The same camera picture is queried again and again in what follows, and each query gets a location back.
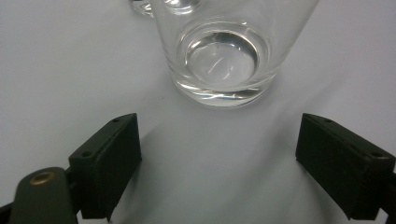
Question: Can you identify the clear drinking glass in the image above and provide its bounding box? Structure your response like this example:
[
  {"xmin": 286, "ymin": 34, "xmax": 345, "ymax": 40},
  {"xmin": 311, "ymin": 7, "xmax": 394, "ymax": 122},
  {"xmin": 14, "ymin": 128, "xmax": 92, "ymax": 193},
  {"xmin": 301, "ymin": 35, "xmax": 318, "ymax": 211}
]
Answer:
[
  {"xmin": 151, "ymin": 0, "xmax": 320, "ymax": 108},
  {"xmin": 128, "ymin": 0, "xmax": 204, "ymax": 18}
]

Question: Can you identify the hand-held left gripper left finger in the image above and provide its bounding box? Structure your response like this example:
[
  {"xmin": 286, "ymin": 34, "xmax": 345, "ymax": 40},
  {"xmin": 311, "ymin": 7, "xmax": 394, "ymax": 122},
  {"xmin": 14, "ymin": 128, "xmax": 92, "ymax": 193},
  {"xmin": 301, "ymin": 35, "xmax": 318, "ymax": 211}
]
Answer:
[{"xmin": 68, "ymin": 112, "xmax": 143, "ymax": 222}]

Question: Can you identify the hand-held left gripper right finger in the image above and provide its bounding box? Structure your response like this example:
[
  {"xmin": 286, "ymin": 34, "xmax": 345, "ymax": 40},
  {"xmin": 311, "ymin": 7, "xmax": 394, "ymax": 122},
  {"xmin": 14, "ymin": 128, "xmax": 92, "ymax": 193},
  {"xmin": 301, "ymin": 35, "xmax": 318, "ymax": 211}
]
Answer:
[{"xmin": 295, "ymin": 112, "xmax": 396, "ymax": 222}]

